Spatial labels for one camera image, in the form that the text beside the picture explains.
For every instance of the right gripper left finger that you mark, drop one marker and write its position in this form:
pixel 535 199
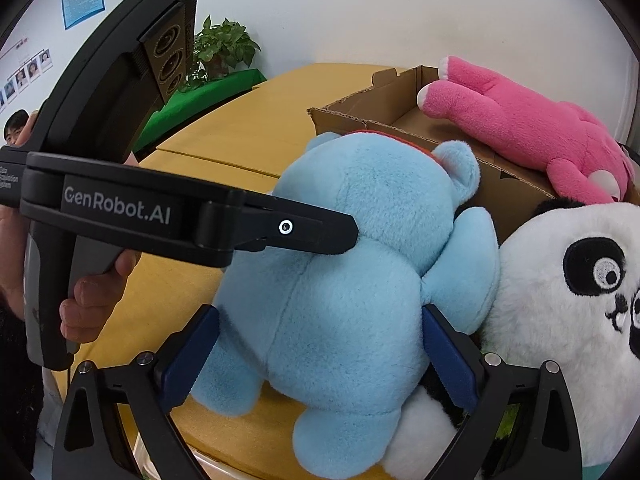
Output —
pixel 91 442

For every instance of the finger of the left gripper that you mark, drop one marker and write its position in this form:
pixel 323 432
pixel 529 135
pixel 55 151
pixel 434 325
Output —
pixel 251 222

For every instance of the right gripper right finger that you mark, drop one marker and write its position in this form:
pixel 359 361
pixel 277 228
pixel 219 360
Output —
pixel 520 421

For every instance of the panda plush toy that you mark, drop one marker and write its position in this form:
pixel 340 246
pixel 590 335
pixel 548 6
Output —
pixel 568 292

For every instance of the light blue plush toy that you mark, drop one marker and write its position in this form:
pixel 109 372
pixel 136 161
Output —
pixel 342 334

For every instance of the operator left hand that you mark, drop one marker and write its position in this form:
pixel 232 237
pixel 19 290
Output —
pixel 85 313

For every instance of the person in background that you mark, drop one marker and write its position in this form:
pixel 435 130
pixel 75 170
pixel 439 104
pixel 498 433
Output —
pixel 14 126

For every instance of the green covered table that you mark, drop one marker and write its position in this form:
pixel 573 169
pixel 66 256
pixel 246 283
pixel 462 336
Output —
pixel 185 107

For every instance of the potted green plant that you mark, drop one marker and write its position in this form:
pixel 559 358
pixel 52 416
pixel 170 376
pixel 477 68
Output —
pixel 218 50

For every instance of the cardboard box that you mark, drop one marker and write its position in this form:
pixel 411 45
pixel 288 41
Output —
pixel 509 192

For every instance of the pink plush toy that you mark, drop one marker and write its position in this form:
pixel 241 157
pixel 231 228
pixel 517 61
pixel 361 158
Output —
pixel 569 144

